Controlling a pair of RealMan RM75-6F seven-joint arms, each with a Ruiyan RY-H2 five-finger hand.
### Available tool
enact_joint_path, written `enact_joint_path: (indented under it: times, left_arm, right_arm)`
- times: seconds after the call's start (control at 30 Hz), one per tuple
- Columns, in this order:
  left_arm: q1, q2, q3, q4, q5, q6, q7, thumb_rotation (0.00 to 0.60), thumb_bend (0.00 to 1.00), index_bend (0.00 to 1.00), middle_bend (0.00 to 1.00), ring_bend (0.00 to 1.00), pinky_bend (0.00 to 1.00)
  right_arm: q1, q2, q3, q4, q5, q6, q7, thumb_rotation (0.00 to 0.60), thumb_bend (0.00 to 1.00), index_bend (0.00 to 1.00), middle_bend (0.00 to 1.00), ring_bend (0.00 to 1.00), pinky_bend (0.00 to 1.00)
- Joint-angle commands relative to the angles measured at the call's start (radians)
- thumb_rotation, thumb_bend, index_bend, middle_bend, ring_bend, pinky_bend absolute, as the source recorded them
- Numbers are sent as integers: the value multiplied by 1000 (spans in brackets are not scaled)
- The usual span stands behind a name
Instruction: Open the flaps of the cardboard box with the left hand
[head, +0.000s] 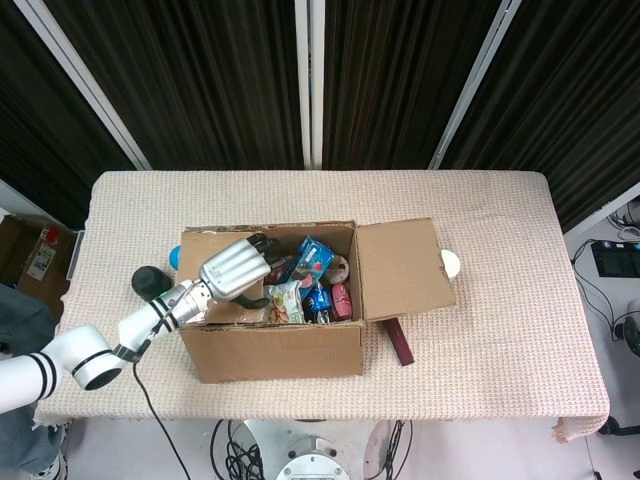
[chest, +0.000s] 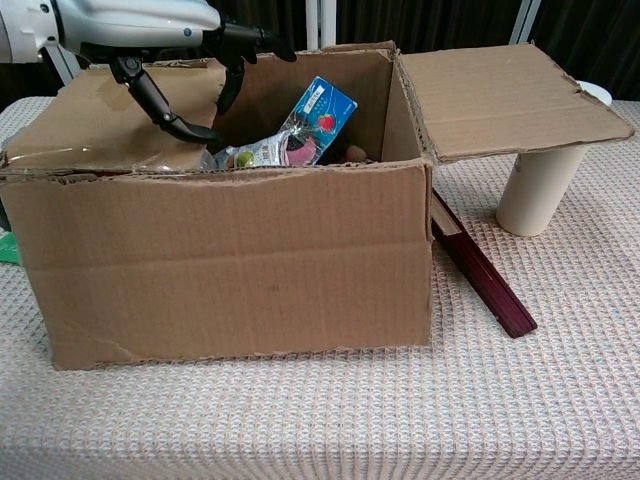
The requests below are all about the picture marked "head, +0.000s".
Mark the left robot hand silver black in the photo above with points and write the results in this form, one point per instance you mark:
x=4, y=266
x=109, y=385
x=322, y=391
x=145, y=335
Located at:
x=232, y=272

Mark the brown cardboard box with flaps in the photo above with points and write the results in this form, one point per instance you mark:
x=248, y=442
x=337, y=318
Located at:
x=280, y=350

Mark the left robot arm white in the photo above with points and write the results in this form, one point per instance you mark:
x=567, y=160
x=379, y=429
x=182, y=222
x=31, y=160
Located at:
x=140, y=320

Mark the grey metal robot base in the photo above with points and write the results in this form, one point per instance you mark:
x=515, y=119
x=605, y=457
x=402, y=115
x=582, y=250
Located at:
x=312, y=455

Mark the background cardboard box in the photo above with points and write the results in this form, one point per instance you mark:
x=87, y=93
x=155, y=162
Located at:
x=25, y=250

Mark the blue ball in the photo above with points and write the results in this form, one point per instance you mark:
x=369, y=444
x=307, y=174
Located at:
x=174, y=257

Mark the green white snack bag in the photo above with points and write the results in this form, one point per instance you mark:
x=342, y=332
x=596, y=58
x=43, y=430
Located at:
x=287, y=305

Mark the black round cap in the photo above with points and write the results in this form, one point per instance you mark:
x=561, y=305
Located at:
x=150, y=282

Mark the blue snack bag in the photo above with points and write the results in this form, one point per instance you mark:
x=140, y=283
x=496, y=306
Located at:
x=316, y=257

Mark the round donut toy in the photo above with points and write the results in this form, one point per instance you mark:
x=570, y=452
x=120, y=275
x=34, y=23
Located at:
x=340, y=270

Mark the pink packet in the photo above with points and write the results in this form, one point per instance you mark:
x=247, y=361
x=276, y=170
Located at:
x=342, y=300

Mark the maroon folded fan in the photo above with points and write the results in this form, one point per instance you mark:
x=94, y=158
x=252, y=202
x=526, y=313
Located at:
x=400, y=342

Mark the person in jeans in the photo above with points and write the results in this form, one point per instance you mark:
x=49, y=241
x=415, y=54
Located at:
x=25, y=320

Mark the white cylindrical bottle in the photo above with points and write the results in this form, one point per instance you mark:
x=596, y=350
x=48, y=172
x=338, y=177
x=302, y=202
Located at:
x=451, y=265

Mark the beige waffle tablecloth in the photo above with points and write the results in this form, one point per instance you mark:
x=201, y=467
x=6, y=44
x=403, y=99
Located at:
x=500, y=360

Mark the black floor device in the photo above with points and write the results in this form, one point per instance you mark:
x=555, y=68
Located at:
x=615, y=259

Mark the white divider frame post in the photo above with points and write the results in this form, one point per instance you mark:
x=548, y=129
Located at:
x=309, y=85
x=85, y=80
x=475, y=85

